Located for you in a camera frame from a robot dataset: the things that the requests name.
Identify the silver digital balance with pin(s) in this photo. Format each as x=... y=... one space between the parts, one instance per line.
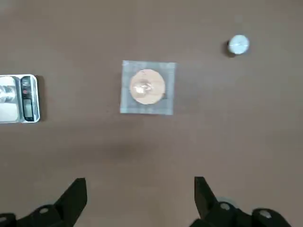
x=30 y=94

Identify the small white round cap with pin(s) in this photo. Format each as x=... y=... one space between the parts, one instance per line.
x=239 y=44

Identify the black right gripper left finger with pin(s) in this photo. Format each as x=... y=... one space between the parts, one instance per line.
x=71 y=198

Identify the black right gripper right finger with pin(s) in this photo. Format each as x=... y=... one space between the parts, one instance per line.
x=206 y=201

